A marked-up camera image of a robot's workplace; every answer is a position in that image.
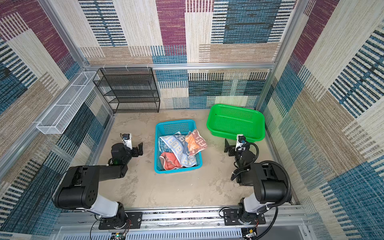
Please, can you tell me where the multicolour rabbit towel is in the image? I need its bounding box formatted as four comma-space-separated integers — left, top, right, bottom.
185, 129, 208, 156

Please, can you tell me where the teal plastic basket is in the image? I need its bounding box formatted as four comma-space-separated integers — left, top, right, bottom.
154, 120, 203, 174

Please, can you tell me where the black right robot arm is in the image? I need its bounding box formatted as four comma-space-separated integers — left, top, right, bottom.
221, 135, 292, 225

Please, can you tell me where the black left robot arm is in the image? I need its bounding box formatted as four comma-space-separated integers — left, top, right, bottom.
53, 143, 143, 230

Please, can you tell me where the green plastic basket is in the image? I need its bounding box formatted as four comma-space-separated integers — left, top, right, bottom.
207, 104, 266, 143

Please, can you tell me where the red pink towel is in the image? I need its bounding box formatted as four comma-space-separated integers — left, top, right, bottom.
159, 152, 182, 171

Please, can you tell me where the light blue patterned towel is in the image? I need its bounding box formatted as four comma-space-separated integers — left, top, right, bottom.
158, 133, 197, 168

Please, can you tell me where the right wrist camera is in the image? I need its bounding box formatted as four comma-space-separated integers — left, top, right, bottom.
235, 134, 247, 152

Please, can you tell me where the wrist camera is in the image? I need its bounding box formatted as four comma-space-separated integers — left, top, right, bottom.
120, 134, 133, 150
235, 134, 247, 152

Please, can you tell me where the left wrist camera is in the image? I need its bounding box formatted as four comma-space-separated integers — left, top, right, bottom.
120, 134, 133, 150

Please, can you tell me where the black wire shelf rack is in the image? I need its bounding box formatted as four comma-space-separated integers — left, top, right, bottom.
93, 67, 161, 114

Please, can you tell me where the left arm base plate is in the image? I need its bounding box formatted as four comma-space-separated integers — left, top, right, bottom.
98, 212, 143, 230

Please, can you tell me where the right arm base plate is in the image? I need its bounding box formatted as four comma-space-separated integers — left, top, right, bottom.
219, 208, 266, 226

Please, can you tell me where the aluminium front rail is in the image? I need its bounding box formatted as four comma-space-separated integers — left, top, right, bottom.
50, 204, 317, 240

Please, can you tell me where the white wire mesh tray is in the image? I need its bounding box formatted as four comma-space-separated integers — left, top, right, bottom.
36, 72, 96, 135

